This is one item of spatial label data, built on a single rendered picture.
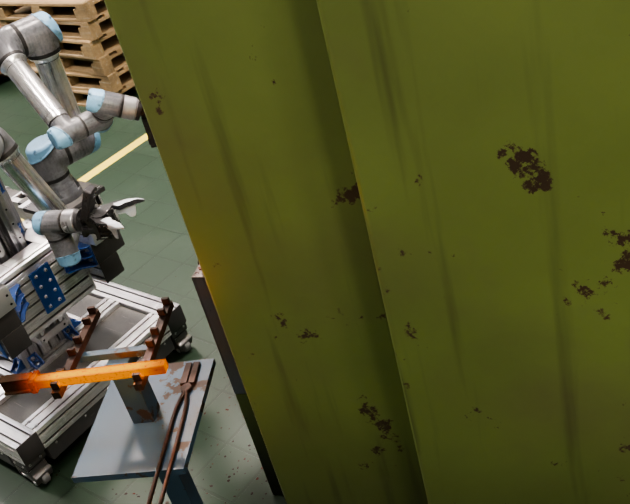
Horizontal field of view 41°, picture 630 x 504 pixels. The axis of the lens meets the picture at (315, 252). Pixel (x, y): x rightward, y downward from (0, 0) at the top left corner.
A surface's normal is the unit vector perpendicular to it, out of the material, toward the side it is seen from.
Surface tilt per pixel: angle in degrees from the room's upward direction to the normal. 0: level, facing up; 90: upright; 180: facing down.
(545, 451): 90
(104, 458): 0
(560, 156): 90
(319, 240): 90
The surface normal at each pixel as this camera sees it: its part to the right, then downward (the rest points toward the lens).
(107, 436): -0.22, -0.81
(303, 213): -0.24, 0.59
